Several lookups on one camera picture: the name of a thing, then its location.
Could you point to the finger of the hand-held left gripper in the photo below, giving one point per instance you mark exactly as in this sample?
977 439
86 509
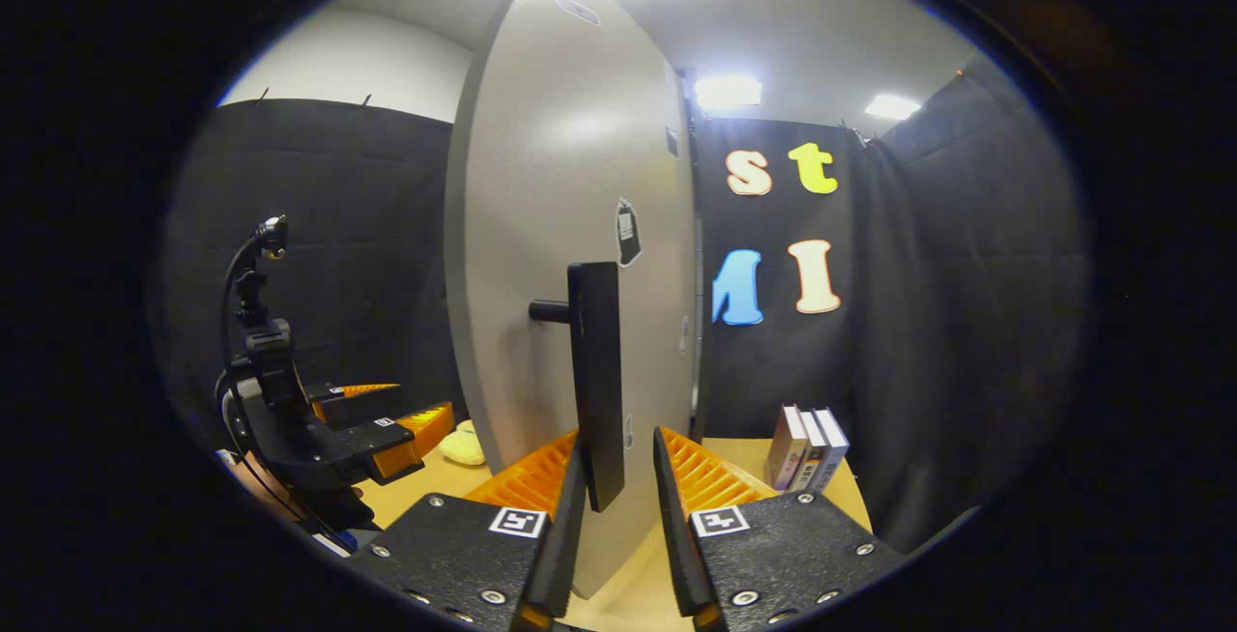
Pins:
382 439
338 405

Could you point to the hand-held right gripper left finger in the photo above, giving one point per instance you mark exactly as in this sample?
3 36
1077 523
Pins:
464 555

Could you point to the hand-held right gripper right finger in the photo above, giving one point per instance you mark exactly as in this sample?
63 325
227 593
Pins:
783 555

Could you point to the grey cabinet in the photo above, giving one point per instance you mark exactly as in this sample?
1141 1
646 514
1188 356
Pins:
697 323

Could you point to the light grey cabinet door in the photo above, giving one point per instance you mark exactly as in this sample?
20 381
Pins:
551 187

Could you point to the pale yellow plush toy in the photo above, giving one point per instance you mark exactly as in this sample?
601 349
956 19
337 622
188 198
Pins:
462 445

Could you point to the upright thin book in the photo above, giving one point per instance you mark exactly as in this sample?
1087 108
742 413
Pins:
785 448
833 453
813 458

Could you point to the black backdrop cloth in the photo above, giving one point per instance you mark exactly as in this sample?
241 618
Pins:
947 323

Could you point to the ceiling light panel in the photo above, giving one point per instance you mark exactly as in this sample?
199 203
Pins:
728 91
891 107

